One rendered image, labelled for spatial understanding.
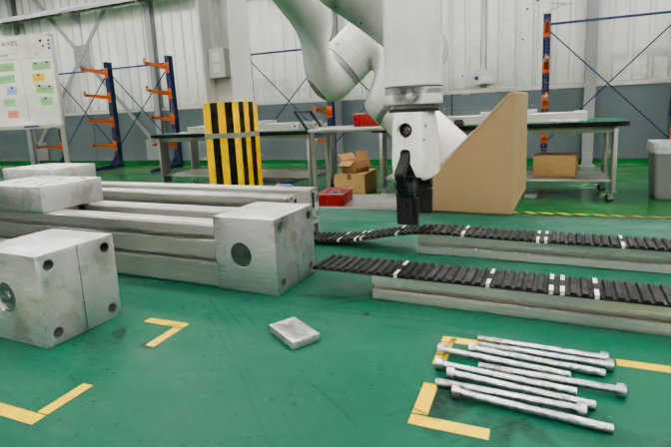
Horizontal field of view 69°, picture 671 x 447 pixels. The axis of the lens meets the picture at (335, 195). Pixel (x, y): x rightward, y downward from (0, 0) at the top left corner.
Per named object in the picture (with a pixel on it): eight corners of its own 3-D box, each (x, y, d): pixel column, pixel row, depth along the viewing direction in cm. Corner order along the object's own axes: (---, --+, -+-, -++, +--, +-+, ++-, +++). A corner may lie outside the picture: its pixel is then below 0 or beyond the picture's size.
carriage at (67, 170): (98, 192, 112) (95, 163, 111) (54, 201, 102) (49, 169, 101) (53, 190, 119) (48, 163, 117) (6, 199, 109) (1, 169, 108)
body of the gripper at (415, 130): (429, 101, 66) (431, 183, 68) (446, 101, 75) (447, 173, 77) (377, 103, 69) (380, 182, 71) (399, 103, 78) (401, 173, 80)
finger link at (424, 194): (431, 172, 76) (432, 214, 77) (436, 169, 79) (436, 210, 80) (411, 172, 78) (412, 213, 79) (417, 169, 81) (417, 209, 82)
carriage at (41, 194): (106, 215, 84) (101, 176, 83) (45, 229, 75) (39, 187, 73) (45, 211, 91) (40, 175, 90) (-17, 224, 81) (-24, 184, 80)
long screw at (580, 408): (586, 412, 34) (587, 399, 34) (587, 420, 33) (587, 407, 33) (437, 383, 39) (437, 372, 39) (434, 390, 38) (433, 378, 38)
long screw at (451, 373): (444, 380, 39) (445, 369, 39) (448, 374, 40) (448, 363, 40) (594, 415, 34) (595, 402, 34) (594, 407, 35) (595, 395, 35)
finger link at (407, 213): (412, 182, 67) (413, 229, 68) (418, 179, 69) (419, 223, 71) (389, 182, 68) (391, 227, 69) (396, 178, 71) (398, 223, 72)
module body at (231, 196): (320, 232, 88) (317, 187, 87) (292, 247, 79) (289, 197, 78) (36, 213, 122) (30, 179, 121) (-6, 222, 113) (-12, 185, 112)
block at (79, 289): (139, 305, 58) (129, 227, 56) (48, 349, 48) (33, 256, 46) (82, 295, 62) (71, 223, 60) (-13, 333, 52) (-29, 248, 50)
